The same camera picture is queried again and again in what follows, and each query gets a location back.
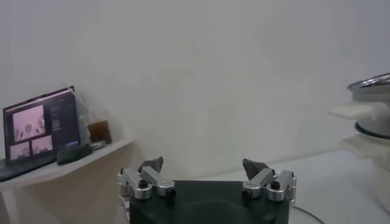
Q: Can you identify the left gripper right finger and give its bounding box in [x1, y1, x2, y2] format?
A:
[242, 158, 297, 202]

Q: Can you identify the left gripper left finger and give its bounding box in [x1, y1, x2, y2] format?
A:
[117, 156, 177, 201]

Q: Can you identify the perforated steel steamer basket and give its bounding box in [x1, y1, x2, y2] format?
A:
[328, 72, 390, 139]

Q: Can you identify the plain white side desk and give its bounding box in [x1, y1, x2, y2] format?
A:
[0, 138, 135, 224]

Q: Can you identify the plastic cup of iced coffee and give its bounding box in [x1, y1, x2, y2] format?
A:
[87, 109, 113, 145]

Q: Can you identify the black computer mouse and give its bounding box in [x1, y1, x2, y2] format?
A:
[57, 143, 94, 166]

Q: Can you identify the white electric cooker pot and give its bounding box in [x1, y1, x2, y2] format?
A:
[338, 133, 390, 214]

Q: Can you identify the open black laptop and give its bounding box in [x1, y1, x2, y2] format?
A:
[0, 86, 82, 183]

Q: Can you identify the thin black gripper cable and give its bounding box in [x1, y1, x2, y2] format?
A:
[292, 206, 327, 224]

